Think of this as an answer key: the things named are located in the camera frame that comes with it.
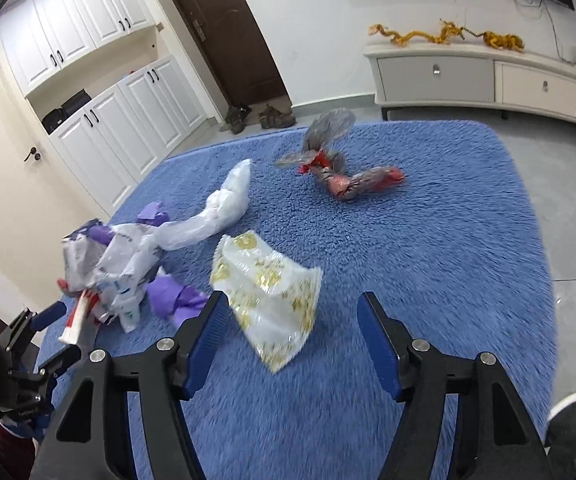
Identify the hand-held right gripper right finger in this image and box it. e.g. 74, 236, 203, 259
357, 291, 556, 480

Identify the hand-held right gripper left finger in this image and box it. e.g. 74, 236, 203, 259
28, 290, 231, 480

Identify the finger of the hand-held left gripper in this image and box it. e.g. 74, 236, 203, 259
0, 301, 69, 356
18, 345, 84, 386

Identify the red white carton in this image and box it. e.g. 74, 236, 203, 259
58, 287, 106, 346

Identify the purple plastic bag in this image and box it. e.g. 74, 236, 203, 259
147, 274, 209, 329
137, 202, 171, 226

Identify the white yellow snack wrapper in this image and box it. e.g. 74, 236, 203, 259
210, 230, 323, 375

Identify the white purple printed wrapper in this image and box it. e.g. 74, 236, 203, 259
62, 219, 166, 333

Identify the white plastic bag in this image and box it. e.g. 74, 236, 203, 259
155, 158, 253, 251

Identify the grey bag with red contents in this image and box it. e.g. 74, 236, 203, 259
275, 108, 406, 202

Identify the blue fluffy blanket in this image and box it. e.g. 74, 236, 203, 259
33, 120, 558, 480

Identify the cream interior door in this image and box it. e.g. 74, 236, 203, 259
0, 52, 114, 311

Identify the black bag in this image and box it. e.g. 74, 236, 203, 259
60, 89, 91, 117
42, 107, 69, 135

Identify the white base cabinet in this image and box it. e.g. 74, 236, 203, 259
48, 55, 209, 216

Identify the person's black shoe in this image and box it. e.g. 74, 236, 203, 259
545, 392, 576, 456

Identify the white television cabinet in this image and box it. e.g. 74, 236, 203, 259
363, 40, 576, 133

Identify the dark brown entrance door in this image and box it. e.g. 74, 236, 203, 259
160, 0, 289, 108

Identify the long yellow dragon ornament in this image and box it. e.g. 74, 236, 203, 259
369, 23, 441, 47

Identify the small yellow dragon ornament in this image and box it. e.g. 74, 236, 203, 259
438, 19, 469, 44

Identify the yellow tiger ornament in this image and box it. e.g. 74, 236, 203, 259
482, 31, 526, 53

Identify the white wall cabinet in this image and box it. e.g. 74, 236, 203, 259
0, 0, 156, 96

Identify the white cable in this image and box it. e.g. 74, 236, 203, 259
510, 0, 574, 61

